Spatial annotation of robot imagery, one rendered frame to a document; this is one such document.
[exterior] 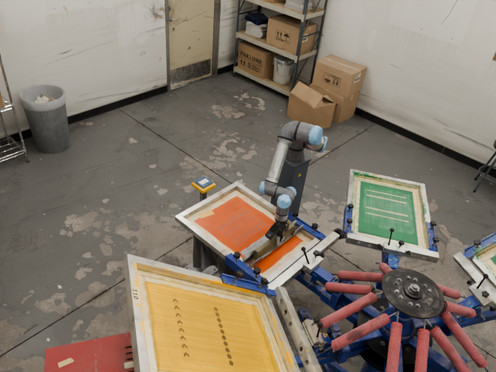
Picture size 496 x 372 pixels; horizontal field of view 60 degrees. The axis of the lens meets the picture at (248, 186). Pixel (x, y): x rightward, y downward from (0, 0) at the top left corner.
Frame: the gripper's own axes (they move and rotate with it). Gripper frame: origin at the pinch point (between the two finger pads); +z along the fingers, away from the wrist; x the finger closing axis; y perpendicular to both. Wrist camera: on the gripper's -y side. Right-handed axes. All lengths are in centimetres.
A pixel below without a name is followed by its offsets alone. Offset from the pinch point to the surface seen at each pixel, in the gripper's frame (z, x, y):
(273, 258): 5.2, -5.5, -6.2
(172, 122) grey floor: 101, 293, 156
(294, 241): 5.2, -5.3, 15.5
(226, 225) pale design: 5.4, 34.7, -6.7
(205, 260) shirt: 32, 39, -21
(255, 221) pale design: 5.3, 24.9, 10.9
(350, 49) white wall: 13, 179, 381
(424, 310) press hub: -30, -92, -6
